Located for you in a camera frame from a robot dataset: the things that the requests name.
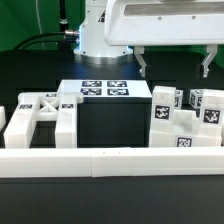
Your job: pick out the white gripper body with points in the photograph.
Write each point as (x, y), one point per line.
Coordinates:
(164, 22)

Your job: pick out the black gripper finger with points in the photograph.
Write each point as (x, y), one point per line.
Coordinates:
(138, 53)
(211, 51)

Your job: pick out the white chair seat part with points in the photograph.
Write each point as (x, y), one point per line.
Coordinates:
(182, 130)

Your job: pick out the white front fence bar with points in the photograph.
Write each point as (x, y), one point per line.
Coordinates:
(110, 162)

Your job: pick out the white side block left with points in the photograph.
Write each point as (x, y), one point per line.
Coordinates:
(2, 117)

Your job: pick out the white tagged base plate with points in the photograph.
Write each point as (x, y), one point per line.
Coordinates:
(106, 88)

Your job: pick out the white chair back frame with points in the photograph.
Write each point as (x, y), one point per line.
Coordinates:
(44, 106)

